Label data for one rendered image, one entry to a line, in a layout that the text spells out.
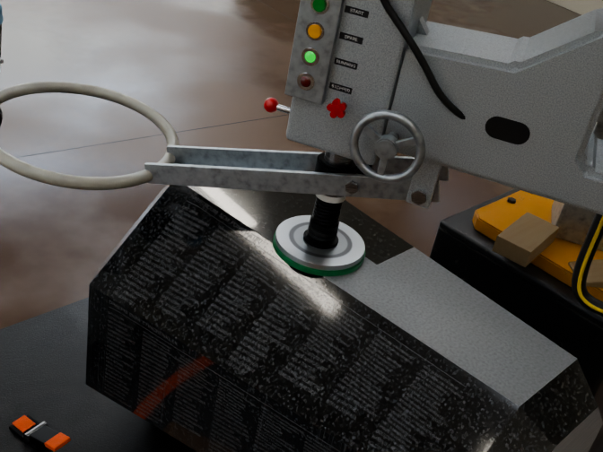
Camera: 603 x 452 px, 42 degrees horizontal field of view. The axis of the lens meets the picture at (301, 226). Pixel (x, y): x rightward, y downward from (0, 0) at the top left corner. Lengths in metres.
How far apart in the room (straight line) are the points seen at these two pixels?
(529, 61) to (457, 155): 0.22
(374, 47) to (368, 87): 0.08
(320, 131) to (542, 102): 0.43
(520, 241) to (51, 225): 1.97
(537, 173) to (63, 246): 2.15
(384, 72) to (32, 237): 2.08
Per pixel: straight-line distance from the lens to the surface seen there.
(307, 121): 1.62
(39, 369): 2.71
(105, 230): 3.38
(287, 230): 1.87
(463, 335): 1.73
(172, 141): 2.03
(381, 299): 1.76
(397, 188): 1.68
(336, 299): 1.76
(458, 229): 2.33
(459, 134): 1.56
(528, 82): 1.51
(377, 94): 1.56
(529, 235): 2.23
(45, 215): 3.46
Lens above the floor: 1.87
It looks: 32 degrees down
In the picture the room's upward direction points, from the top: 11 degrees clockwise
